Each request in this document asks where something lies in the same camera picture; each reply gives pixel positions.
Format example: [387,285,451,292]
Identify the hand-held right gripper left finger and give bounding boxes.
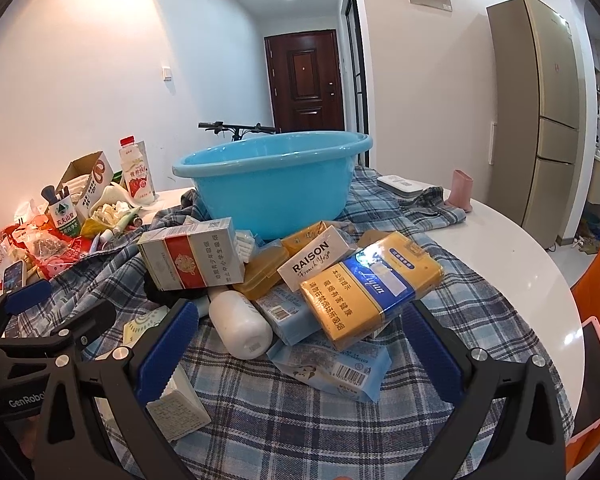
[32,299,201,480]

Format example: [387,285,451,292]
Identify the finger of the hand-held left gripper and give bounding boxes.
[0,279,52,341]
[0,300,117,361]

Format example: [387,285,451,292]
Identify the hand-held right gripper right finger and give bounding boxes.
[401,300,576,480]

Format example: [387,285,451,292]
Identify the white slim carton box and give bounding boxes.
[277,225,358,292]

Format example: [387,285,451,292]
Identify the blue plastic basin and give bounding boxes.
[172,131,374,241]

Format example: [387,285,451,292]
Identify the smartphone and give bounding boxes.
[2,261,28,293]

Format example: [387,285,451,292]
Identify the green white sachet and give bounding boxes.
[122,307,171,346]

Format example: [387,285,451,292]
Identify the red snack bag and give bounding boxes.
[0,220,96,281]

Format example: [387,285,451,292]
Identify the black cloth item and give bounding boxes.
[144,277,211,311]

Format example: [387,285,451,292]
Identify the white plastic bottle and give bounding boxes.
[208,290,273,359]

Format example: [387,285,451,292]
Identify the green label water bottle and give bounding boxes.
[47,195,83,238]

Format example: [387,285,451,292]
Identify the yellow blue cigarette carton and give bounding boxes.
[300,231,445,352]

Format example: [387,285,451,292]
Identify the red white cigarette box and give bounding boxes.
[137,217,246,292]

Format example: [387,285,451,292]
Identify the blue wet wipes packet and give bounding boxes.
[267,340,392,403]

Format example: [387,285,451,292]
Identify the green tube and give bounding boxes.
[111,207,143,233]

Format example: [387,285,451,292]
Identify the amber plastic soap case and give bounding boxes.
[231,272,281,302]
[242,244,289,281]

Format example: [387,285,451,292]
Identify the crumpled white paper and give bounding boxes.
[89,185,133,233]

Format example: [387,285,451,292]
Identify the light blue tissue packet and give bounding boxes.
[254,285,326,346]

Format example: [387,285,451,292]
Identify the open cardboard box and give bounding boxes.
[55,150,116,221]

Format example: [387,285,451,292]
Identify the blue plaid cloth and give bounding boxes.
[5,230,576,480]

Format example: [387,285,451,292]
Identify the red cap drink bottle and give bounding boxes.
[119,135,156,206]

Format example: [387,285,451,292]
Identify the pink framed tablet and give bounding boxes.
[567,316,600,448]

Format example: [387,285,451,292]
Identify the pink cup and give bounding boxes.
[444,169,473,212]

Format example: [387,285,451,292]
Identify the white flat box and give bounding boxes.
[377,174,429,198]

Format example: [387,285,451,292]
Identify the small yellow box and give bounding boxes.
[281,220,331,256]

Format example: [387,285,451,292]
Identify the beige refrigerator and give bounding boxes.
[486,0,598,250]

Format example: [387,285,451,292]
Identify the brown entrance door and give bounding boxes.
[264,30,346,135]

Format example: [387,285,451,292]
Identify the black framed glass door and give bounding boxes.
[344,0,369,132]

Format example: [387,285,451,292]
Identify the black bicycle handlebar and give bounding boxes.
[198,121,277,142]

